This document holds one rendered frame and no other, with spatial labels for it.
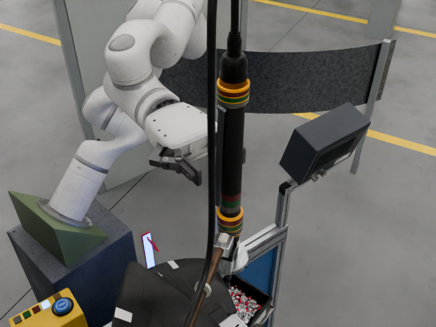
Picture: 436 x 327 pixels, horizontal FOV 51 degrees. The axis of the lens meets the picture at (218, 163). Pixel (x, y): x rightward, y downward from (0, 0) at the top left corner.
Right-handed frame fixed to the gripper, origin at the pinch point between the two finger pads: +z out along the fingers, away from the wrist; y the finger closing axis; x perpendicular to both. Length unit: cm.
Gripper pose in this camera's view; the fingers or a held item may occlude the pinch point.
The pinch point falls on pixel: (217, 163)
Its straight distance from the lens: 71.2
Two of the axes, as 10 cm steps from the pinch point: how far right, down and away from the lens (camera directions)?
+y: -8.0, 3.9, -4.6
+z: 6.0, 5.2, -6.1
